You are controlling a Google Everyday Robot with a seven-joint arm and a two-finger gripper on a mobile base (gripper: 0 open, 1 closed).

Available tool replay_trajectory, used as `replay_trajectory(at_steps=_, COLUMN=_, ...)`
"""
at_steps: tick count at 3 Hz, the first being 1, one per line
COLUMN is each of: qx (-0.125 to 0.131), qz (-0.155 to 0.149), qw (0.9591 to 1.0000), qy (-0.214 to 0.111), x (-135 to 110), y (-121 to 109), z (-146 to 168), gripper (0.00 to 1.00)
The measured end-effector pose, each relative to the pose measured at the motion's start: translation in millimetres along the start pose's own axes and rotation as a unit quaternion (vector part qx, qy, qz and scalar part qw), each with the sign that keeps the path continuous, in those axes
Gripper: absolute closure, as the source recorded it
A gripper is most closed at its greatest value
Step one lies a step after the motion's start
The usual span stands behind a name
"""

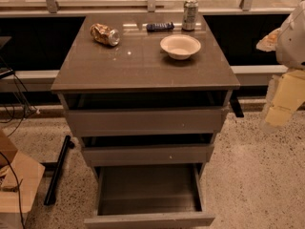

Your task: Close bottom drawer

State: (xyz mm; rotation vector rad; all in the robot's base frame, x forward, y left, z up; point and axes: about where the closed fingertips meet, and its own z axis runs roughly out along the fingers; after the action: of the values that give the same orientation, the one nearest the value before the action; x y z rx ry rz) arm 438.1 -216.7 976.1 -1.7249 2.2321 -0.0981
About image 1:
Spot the white paper bowl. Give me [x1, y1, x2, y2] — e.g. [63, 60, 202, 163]
[160, 34, 201, 60]

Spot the grey drawer cabinet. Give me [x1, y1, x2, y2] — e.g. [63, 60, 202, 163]
[51, 13, 241, 183]

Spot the grey bottom drawer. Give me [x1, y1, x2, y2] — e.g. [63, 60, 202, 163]
[85, 164, 214, 229]

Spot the crushed gold soda can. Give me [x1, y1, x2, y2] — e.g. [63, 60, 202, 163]
[90, 23, 120, 47]

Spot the upright silver soda can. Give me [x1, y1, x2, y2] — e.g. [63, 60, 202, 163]
[182, 0, 198, 31]

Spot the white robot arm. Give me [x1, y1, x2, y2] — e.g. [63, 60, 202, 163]
[256, 0, 305, 134]

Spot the black metal bar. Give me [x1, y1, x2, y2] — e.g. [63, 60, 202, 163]
[44, 135, 74, 206]

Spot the grey drawer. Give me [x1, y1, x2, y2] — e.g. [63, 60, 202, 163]
[85, 164, 214, 229]
[66, 108, 228, 137]
[82, 144, 214, 167]

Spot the cardboard box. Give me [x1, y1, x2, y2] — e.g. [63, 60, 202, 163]
[0, 131, 45, 229]

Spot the dark blue remote control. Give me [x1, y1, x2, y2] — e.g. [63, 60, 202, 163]
[146, 22, 174, 32]

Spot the grey middle drawer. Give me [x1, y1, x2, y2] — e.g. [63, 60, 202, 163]
[82, 144, 214, 167]

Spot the grey top drawer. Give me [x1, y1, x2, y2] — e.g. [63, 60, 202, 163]
[66, 108, 228, 137]

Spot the black cabinet rear leg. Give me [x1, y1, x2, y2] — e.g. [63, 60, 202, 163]
[230, 92, 244, 118]

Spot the black cable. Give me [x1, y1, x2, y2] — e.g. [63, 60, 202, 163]
[0, 151, 27, 229]

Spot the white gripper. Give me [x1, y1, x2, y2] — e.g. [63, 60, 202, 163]
[260, 70, 305, 134]

